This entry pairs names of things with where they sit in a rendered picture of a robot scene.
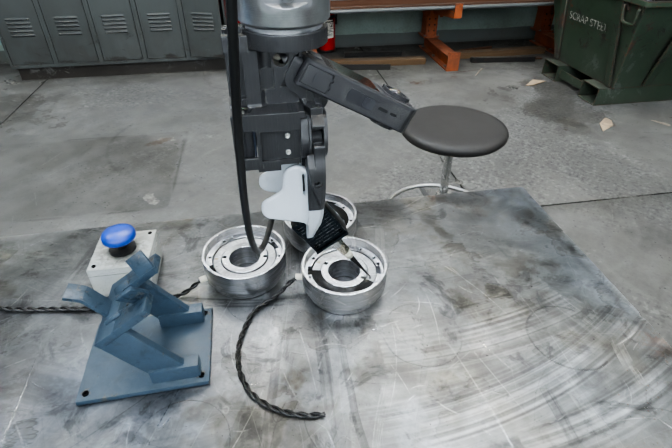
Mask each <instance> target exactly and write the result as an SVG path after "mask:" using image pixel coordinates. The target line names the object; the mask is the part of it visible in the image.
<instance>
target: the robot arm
mask: <svg viewBox="0 0 672 448"><path fill-rule="evenodd" d="M237 10H238V21H239V22H240V23H241V25H238V38H239V63H240V86H241V106H242V124H243V141H244V155H245V169H246V171H251V170H259V172H265V173H263V174H262V175H261V176H260V178H259V185H260V187H261V188H262V189H264V190H266V191H270V192H276V194H274V195H273V196H271V197H269V198H267V199H266V200H264V201H263V203H262V207H261V210H262V213H263V214H264V216H266V217H267V218H270V219H277V220H286V221H295V222H302V223H305V224H306V233H307V238H312V237H314V235H315V233H316V231H317V230H318V228H319V226H320V225H321V223H322V219H323V214H324V208H325V196H326V161H325V156H327V154H328V125H327V115H326V111H325V108H324V107H325V106H326V104H327V102H328V100H330V101H332V102H334V103H337V104H339V105H341V106H343V107H345V108H347V109H350V110H352V111H354V112H356V113H358V114H360V115H363V116H365V117H367V118H369V119H370V120H371V121H372V122H373V123H375V124H377V125H379V126H381V127H383V128H385V129H388V130H392V129H393V130H395V131H397V132H399V133H403V132H404V131H405V129H406V128H407V126H408V125H409V123H410V121H411V120H412V118H413V116H414V115H415V113H416V110H415V109H414V108H413V107H412V105H411V104H410V103H409V100H410V99H409V98H408V97H407V96H406V95H405V94H404V93H402V92H401V91H400V90H398V89H396V88H393V87H391V86H389V85H387V84H383V86H382V85H380V84H378V83H376V82H374V81H372V80H370V79H368V78H366V77H364V76H362V75H360V74H358V73H356V72H354V71H352V70H350V69H348V68H346V67H344V66H342V65H340V64H338V63H336V62H334V61H332V60H330V59H328V58H326V57H324V56H322V55H320V54H318V53H316V52H314V51H312V50H313V49H317V48H319V47H322V46H324V45H325V44H326V43H327V41H328V24H327V22H326V21H327V20H328V19H329V17H330V0H237ZM221 33H222V34H221V44H222V52H223V55H224V58H225V66H226V74H227V81H228V89H229V97H230V101H229V105H230V121H231V129H232V136H233V144H234V133H233V120H232V106H231V91H230V75H229V58H228V40H227V25H221ZM276 53H278V54H279V56H280V57H276V56H274V55H275V54H276ZM257 147H258V155H257ZM255 155H256V157H255ZM297 163H299V164H297Z"/></svg>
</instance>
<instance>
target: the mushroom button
mask: <svg viewBox="0 0 672 448"><path fill-rule="evenodd" d="M135 237H136V231H135V228H134V227H133V226H131V225H130V224H125V223H121V224H116V225H113V226H110V227H108V228H107V229H105V230H104V231H103V233H102V235H101V242H102V244H103V245H104V246H105V247H108V248H117V249H119V250H123V249H125V248H126V247H127V244H129V243H130V242H132V241H133V240H134V239H135Z"/></svg>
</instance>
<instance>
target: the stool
mask: <svg viewBox="0 0 672 448"><path fill-rule="evenodd" d="M415 110H416V113H415V115H414V116H413V118H412V120H411V121H410V123H409V125H408V126H407V128H406V129H405V131H404V132H403V133H402V135H403V136H404V138H405V139H406V140H407V141H408V142H410V143H411V144H412V145H414V146H416V147H417V148H420V149H422V150H424V151H427V152H430V153H433V154H437V155H442V156H444V162H443V169H442V175H441V182H440V184H436V183H424V184H416V185H411V186H408V187H405V188H402V189H400V190H398V191H396V192H395V193H393V194H392V195H391V196H390V197H389V198H388V199H394V198H395V197H396V196H398V195H399V194H401V193H403V192H406V191H408V190H412V189H417V188H419V189H420V191H421V193H422V194H423V196H427V195H429V194H428V192H427V191H426V189H425V188H424V187H436V188H439V190H438V191H437V192H436V193H435V195H438V194H448V193H449V192H448V189H450V190H454V191H458V192H469V191H467V190H465V189H462V188H459V187H455V186H451V185H449V180H450V174H451V168H452V162H453V157H460V158H469V157H479V156H485V155H488V154H491V153H494V152H496V151H498V150H499V149H501V148H502V147H503V146H504V145H505V144H506V143H507V141H508V138H509V133H508V129H507V127H506V126H505V124H504V123H503V122H502V121H500V120H499V119H497V118H496V117H494V116H492V115H490V114H488V113H485V112H483V111H480V110H476V109H473V108H468V107H463V106H454V105H435V106H427V107H422V108H418V109H415Z"/></svg>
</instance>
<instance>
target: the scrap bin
mask: <svg viewBox="0 0 672 448"><path fill-rule="evenodd" d="M541 74H543V75H544V76H546V77H547V78H549V79H551V80H552V81H554V82H556V81H566V82H567V83H569V84H571V85H572V86H574V87H576V88H577V89H579V92H578V95H577V96H578V97H580V98H581V99H583V100H585V101H586V102H588V103H589V104H591V105H593V106H597V105H610V104H624V103H638V102H652V101H666V100H672V0H554V58H547V59H545V62H544V66H543V69H542V73H541ZM581 80H583V81H581Z"/></svg>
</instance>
